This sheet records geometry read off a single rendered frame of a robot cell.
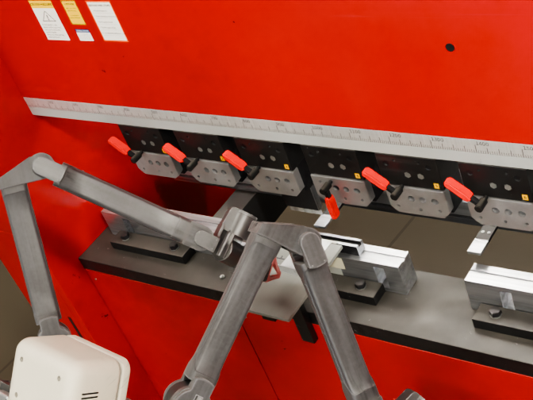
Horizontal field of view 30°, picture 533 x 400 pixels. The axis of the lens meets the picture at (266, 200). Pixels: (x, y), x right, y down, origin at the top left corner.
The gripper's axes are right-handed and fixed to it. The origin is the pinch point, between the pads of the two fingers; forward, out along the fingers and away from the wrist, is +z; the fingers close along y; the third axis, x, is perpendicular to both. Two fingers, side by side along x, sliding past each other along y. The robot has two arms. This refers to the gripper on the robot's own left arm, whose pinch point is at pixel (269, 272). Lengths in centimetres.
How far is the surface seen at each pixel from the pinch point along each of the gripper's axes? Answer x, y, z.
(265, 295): 5.1, 2.8, 5.0
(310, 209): -18.8, -0.9, 6.9
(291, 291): 2.4, -3.3, 6.5
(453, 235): -54, 37, 155
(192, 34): -43, 11, -40
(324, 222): -18.6, 1.9, 18.2
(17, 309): 26, 212, 108
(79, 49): -39, 52, -36
